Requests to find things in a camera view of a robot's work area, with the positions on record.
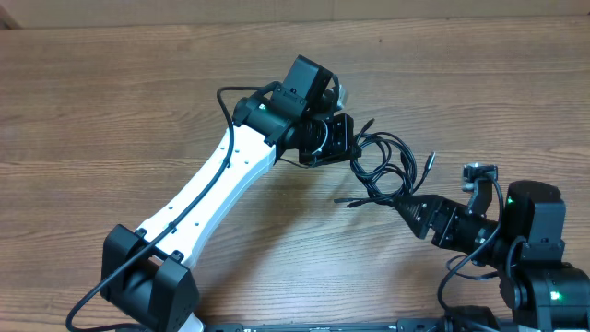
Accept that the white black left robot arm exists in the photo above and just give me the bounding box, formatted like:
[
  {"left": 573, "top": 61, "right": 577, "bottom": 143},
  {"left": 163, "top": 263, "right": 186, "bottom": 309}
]
[{"left": 100, "top": 55, "right": 358, "bottom": 331}]

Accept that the brown cardboard backboard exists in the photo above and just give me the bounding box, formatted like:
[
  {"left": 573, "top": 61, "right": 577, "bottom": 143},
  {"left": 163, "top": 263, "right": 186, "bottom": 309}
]
[{"left": 1, "top": 0, "right": 589, "bottom": 29}]

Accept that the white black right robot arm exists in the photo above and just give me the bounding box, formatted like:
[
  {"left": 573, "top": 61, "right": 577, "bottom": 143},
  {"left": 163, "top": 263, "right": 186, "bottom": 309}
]
[{"left": 393, "top": 179, "right": 589, "bottom": 331}]

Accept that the black usb cable two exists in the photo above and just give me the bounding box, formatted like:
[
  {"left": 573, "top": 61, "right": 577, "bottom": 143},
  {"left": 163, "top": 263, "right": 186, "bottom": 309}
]
[{"left": 345, "top": 131, "right": 419, "bottom": 208}]

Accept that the black usb cable one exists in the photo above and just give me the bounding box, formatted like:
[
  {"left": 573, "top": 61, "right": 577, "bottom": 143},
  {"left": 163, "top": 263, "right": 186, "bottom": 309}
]
[{"left": 333, "top": 118, "right": 437, "bottom": 208}]

